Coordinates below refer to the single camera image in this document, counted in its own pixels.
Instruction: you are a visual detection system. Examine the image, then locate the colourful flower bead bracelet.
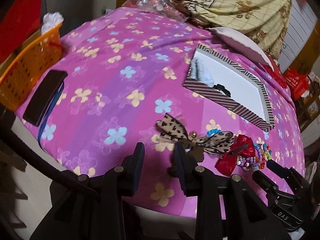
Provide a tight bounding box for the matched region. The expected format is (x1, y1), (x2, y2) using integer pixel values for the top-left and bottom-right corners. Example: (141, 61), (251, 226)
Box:
(253, 142), (273, 170)

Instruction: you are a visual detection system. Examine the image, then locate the leopard print hair bow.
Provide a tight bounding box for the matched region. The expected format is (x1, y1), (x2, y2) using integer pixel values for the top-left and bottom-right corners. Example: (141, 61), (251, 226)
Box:
(156, 113), (234, 163)

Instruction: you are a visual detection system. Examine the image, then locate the red satin hair bow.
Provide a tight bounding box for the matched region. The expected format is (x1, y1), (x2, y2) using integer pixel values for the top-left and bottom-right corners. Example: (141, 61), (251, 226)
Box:
(215, 134), (255, 177)

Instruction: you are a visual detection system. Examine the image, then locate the striped white jewelry tray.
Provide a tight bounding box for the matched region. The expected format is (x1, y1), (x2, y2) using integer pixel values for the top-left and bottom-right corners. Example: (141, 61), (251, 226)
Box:
(183, 44), (275, 132)

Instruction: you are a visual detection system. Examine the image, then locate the black hair scrunchie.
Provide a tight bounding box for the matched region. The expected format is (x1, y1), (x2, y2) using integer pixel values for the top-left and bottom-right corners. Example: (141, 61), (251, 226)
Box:
(213, 84), (231, 98)

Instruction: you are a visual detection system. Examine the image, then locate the red shopping bag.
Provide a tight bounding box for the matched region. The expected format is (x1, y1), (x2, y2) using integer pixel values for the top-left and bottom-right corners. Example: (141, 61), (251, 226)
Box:
(284, 68), (309, 100)

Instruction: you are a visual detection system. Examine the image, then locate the pink floral bed sheet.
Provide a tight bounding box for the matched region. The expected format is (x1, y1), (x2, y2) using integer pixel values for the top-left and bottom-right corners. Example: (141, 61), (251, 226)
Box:
(24, 7), (305, 217)

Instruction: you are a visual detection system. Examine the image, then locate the light blue fluffy scrunchie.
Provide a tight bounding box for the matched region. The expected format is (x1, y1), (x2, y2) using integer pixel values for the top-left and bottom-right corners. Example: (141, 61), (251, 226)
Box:
(190, 57), (214, 87)

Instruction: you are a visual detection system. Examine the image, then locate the red fabric cushion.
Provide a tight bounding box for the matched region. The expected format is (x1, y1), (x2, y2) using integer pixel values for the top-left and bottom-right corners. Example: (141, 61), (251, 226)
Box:
(262, 54), (288, 89)

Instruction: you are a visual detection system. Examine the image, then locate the black rectangular case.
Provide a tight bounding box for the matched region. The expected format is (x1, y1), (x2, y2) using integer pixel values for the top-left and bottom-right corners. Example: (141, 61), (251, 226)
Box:
(23, 70), (67, 126)

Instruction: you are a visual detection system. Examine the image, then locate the white pink pillow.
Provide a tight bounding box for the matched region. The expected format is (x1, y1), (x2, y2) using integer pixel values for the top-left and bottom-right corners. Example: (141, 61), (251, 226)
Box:
(210, 27), (274, 70)

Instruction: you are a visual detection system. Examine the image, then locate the orange plastic basket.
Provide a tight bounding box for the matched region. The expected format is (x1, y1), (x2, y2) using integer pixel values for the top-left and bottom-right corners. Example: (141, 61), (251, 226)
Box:
(0, 23), (64, 111)

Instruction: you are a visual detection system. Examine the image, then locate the cream floral quilt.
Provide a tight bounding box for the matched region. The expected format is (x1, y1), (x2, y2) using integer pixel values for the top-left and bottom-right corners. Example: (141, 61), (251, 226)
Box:
(170, 0), (292, 59)

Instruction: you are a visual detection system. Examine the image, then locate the clear plastic bag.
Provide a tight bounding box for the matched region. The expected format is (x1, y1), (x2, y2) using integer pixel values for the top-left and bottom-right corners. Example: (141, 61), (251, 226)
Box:
(136, 0), (188, 22)

